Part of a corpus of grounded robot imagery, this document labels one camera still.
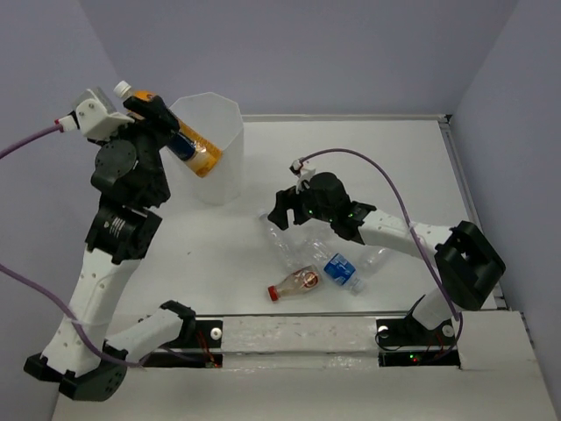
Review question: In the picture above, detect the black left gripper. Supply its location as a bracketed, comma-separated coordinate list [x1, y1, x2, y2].
[94, 94, 185, 200]

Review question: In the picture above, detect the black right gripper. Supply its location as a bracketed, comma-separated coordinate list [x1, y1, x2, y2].
[266, 177, 335, 231]

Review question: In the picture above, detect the clear bottle white cap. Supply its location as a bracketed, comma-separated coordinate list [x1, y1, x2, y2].
[258, 211, 302, 273]

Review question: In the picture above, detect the orange juice bottle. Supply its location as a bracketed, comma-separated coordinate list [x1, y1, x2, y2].
[113, 81, 223, 178]

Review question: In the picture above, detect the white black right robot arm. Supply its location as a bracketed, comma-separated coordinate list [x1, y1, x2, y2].
[267, 172, 506, 344]

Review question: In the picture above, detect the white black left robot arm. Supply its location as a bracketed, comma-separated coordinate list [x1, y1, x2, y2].
[24, 92, 196, 402]

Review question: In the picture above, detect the white octagonal plastic bin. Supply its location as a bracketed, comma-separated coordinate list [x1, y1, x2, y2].
[171, 92, 244, 205]

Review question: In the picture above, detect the clear crushed bottle far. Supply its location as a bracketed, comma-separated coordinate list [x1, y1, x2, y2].
[301, 223, 333, 254]

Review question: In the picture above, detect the red cap tea bottle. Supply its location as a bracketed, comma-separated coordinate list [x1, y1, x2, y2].
[267, 265, 323, 302]

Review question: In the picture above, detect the blue label water bottle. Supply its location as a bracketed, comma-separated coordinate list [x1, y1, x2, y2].
[303, 248, 365, 295]

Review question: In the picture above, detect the clear bottle far right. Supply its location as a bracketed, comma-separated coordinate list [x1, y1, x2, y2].
[358, 247, 391, 275]

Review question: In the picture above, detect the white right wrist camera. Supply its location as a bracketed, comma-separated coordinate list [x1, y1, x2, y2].
[289, 158, 316, 187]

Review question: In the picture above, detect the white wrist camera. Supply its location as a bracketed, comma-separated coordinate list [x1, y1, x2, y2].
[73, 88, 118, 141]
[289, 158, 316, 187]

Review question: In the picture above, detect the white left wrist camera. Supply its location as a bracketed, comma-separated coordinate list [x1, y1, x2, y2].
[73, 88, 118, 141]

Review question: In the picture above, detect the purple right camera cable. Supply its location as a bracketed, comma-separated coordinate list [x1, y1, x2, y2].
[291, 148, 465, 363]

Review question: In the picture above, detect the purple camera cable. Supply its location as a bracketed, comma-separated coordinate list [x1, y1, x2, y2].
[291, 148, 465, 363]
[0, 118, 207, 368]

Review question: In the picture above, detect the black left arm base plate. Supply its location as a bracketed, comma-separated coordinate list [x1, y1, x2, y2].
[144, 318, 224, 368]

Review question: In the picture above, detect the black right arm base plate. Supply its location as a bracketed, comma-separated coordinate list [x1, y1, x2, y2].
[374, 318, 460, 367]

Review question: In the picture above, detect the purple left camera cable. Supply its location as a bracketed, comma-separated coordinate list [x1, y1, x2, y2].
[0, 118, 207, 368]

